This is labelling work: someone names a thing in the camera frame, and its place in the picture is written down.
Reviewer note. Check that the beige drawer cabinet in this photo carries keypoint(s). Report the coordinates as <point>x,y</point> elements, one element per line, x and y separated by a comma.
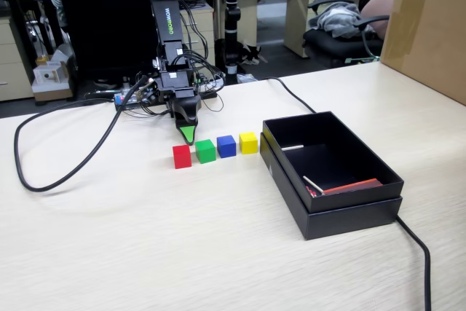
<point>14,63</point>
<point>208,45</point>
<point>295,27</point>
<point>249,19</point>

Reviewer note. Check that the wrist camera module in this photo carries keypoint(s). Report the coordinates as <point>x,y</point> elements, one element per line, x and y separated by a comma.
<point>145,88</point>

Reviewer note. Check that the small open cardboard box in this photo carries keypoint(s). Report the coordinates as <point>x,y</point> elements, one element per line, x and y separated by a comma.
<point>51,89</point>

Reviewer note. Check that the black armrest office chair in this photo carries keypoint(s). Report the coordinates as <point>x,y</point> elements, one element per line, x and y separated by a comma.
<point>327,43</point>

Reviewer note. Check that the green wooden cube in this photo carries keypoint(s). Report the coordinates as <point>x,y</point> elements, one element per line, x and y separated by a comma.
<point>205,151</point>

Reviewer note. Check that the black open box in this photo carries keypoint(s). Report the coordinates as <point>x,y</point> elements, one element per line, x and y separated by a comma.
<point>356,198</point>
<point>349,221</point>

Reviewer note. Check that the yellow wooden cube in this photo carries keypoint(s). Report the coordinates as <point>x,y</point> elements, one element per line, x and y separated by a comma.
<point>248,143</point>

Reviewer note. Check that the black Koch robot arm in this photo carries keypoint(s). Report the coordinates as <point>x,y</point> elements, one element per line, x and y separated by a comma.
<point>165,16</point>

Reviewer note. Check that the red wooden cube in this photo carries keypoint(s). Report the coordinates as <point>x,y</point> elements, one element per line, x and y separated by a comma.
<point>182,158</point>

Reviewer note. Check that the black and white slippers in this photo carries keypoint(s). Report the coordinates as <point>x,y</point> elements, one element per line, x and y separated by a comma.
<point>251,55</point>

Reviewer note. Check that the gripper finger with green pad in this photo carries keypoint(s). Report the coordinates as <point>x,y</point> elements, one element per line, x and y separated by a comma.
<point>187,135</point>

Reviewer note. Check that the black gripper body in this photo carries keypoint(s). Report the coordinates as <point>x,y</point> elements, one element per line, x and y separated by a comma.
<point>174,81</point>

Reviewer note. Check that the clear plastic packet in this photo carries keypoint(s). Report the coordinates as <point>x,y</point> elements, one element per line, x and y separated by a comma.
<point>247,78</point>

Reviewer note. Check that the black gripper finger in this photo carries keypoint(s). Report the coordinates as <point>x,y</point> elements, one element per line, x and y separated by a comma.
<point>187,110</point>

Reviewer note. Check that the wooden thin stick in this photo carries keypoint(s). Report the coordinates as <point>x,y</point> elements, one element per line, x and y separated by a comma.
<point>313,184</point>

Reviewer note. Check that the seated person in black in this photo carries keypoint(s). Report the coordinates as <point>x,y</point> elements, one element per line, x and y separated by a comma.
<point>378,8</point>

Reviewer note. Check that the white thin stick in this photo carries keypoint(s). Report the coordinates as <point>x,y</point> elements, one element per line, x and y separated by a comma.
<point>293,147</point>

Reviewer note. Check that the large cardboard box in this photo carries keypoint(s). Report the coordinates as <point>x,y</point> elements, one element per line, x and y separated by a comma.
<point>429,34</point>

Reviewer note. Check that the orange red flat plank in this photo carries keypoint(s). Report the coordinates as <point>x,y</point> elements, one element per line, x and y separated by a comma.
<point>353,186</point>

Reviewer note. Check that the grey clothing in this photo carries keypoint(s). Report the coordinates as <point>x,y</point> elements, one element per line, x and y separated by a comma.
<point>338,19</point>

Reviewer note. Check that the small red pieces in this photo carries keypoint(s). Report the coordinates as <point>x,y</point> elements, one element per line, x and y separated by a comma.
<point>310,191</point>

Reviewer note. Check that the white small carton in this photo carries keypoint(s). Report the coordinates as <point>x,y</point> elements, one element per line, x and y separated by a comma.
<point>47,75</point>

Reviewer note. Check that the blue wooden cube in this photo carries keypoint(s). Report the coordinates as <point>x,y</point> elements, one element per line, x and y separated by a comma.
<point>225,146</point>

